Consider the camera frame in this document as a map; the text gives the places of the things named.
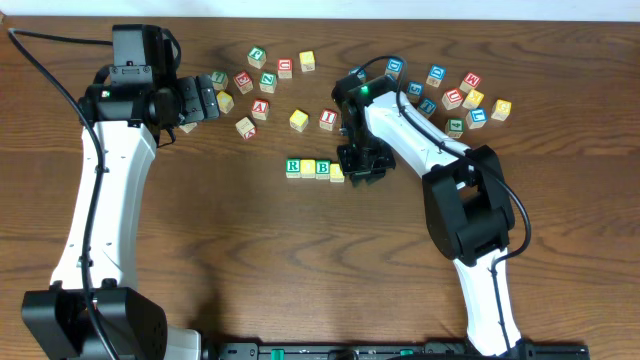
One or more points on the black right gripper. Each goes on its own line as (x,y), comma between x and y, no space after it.
(365,173)

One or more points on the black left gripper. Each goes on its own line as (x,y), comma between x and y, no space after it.
(206,97)

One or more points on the yellow O block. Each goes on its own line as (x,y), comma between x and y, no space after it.
(336,174)
(308,168)

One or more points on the green B block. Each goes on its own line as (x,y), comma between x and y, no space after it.
(322,169)

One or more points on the green R block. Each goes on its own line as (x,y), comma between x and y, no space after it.
(293,168)

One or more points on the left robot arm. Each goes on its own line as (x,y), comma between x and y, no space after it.
(92,308)

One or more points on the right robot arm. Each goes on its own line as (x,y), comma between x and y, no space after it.
(468,207)

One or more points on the yellow C block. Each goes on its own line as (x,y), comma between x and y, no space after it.
(225,102)

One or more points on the green V block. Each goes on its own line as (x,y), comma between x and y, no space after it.
(188,127)

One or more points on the green 7 block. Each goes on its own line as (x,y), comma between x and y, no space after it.
(219,80)

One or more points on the red E block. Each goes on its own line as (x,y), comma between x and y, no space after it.
(243,81)

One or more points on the red sided tan block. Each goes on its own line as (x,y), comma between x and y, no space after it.
(246,128)

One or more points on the red I block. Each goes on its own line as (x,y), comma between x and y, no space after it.
(327,119)

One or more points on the red V block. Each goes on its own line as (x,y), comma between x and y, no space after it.
(260,109)

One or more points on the green J block top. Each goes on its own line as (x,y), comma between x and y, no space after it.
(257,57)

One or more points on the green Z block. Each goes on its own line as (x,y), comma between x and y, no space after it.
(268,82)

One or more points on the yellow block lower centre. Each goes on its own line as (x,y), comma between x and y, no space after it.
(299,120)

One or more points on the blue T block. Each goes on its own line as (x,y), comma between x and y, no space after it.
(427,107)

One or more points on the blue 2 block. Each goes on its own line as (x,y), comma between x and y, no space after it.
(361,74)

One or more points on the blue 5 block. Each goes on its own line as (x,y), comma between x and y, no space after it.
(414,91)

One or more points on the green 4 block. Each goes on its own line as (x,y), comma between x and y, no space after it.
(454,128)

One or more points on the red U block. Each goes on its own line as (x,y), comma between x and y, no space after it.
(285,68)

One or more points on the blue D block upper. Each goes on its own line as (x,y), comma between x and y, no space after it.
(394,67)

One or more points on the blue d block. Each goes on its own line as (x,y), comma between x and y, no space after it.
(394,67)
(435,76)

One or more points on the blue D block right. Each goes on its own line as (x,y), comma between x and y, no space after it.
(435,76)

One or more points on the blue L block right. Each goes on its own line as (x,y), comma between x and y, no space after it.
(476,118)

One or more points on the yellow top block right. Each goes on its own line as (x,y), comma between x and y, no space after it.
(473,99)

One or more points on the red M block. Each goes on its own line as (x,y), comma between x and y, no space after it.
(469,82)

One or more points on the yellow block far right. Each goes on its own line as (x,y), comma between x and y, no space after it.
(501,110)

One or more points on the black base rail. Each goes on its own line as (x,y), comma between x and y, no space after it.
(431,350)

